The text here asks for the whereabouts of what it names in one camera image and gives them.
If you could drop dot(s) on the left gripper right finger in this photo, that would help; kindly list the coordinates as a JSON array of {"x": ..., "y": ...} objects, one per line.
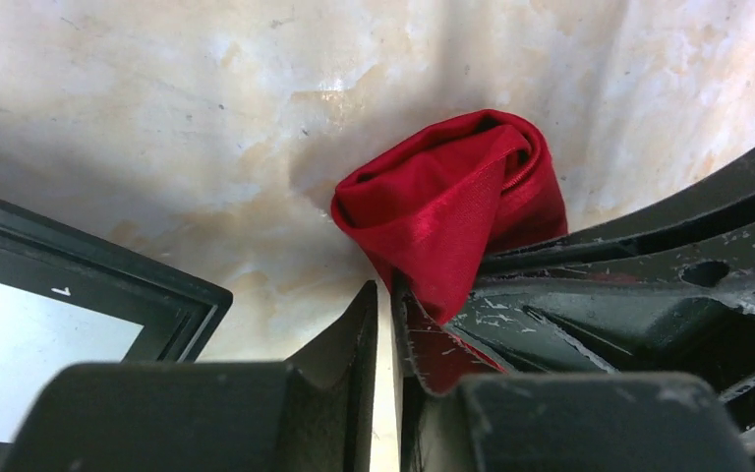
[{"x": 462, "y": 415}]

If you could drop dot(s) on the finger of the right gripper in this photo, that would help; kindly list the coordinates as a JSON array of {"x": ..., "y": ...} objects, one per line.
[
  {"x": 689, "y": 309},
  {"x": 723, "y": 201}
]

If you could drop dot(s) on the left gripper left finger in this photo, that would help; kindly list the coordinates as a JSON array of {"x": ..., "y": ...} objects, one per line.
[{"x": 310, "y": 412}]

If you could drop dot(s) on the red cloth napkin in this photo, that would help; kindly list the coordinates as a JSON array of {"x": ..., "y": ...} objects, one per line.
[{"x": 429, "y": 209}]

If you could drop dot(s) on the black white checkerboard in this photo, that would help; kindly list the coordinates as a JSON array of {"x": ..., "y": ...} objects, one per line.
[{"x": 67, "y": 297}]

